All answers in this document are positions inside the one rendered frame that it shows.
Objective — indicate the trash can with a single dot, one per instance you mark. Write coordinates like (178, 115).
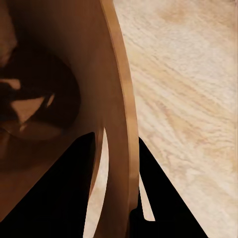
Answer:
(64, 73)

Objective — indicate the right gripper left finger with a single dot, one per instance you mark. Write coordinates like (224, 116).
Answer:
(56, 206)

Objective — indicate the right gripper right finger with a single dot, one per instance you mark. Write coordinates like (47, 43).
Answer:
(173, 219)

